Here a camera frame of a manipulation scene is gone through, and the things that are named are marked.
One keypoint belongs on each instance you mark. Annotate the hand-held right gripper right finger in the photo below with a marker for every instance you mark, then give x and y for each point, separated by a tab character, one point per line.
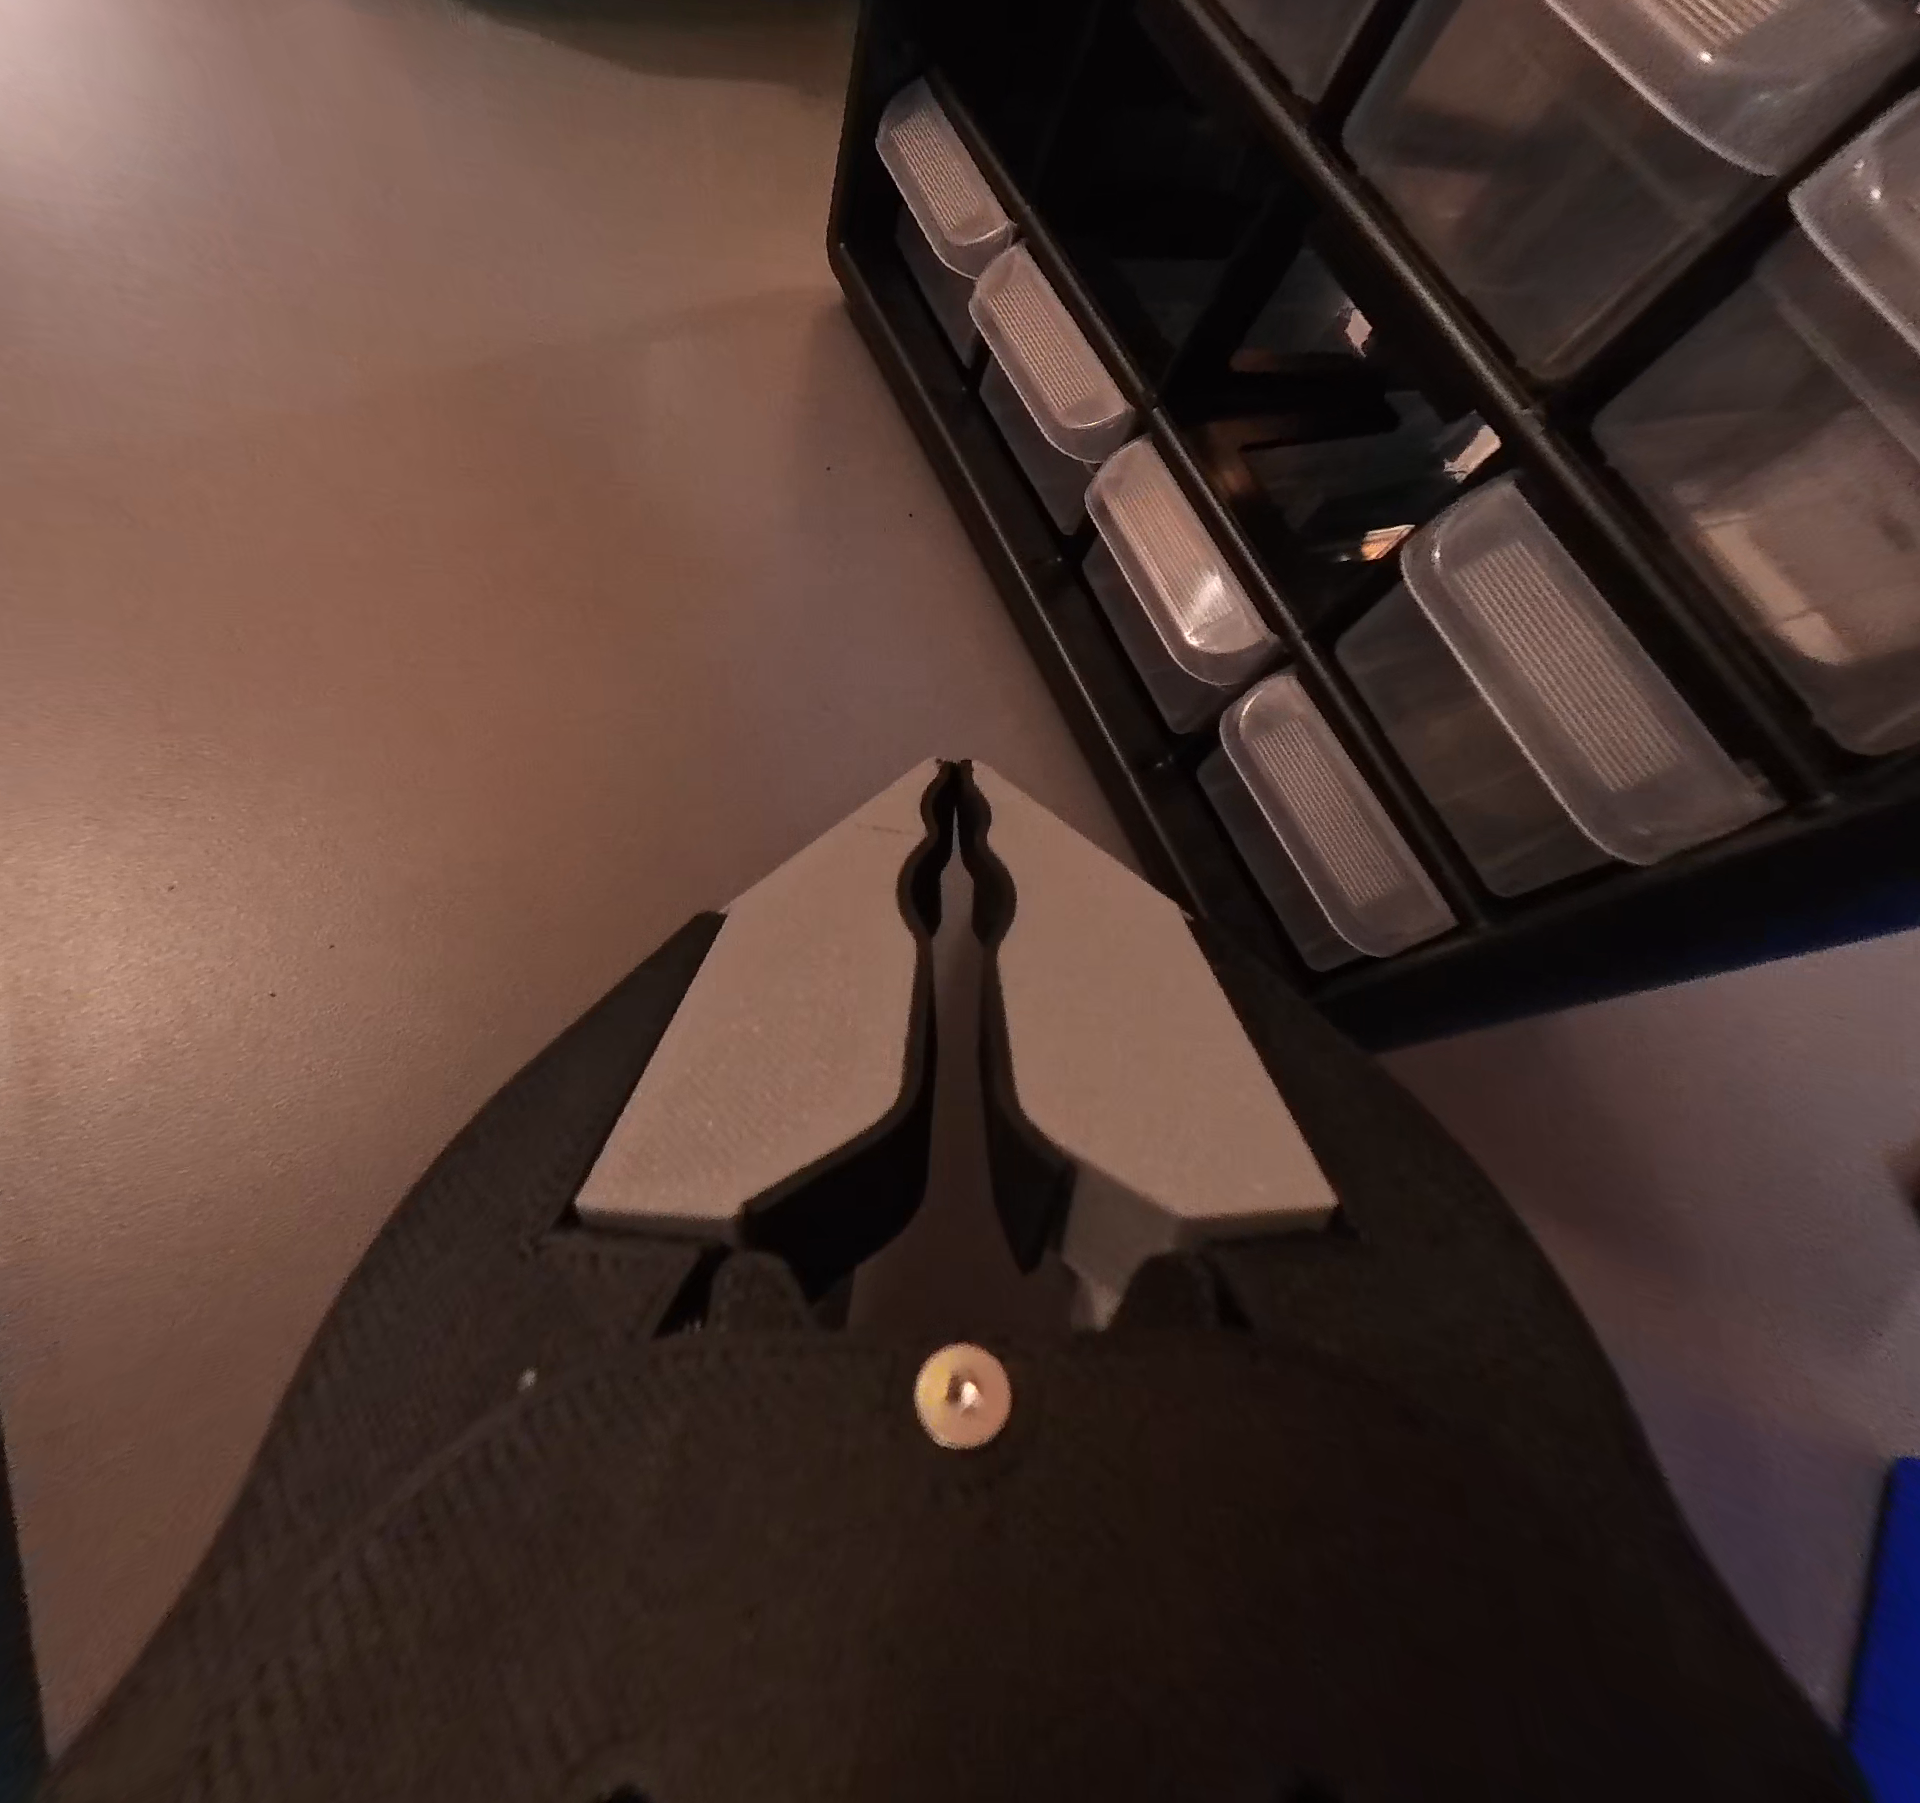
1154	1070

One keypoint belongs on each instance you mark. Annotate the set of clear drawers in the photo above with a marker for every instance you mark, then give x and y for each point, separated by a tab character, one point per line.
1048	364

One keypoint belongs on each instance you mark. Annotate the clear plastic drawer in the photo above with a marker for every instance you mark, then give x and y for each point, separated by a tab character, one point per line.
1561	682

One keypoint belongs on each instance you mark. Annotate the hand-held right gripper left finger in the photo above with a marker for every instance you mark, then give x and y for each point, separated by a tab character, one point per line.
761	1054

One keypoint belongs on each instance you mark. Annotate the blue box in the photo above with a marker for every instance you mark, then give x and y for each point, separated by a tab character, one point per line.
1896	1637

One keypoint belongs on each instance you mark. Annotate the black drawer cabinet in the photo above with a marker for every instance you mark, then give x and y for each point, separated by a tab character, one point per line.
1154	158

